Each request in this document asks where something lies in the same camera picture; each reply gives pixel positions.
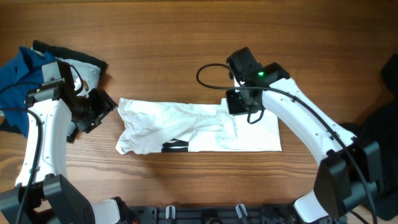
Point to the folded black garment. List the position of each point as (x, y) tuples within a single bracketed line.
[(24, 71)]

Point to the black garment pile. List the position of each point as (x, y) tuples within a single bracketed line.
[(378, 134)]

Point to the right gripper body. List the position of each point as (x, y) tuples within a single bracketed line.
[(236, 102)]

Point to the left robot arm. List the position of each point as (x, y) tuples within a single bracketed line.
[(43, 194)]

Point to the white polo shirt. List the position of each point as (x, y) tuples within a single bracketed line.
[(150, 125)]

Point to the folded blue shirt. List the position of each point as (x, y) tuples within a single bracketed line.
[(21, 74)]

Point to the folded light denim jeans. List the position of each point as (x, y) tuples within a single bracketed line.
[(89, 68)]

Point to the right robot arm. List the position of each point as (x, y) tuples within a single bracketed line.
[(357, 164)]

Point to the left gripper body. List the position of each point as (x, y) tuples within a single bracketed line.
[(97, 106)]

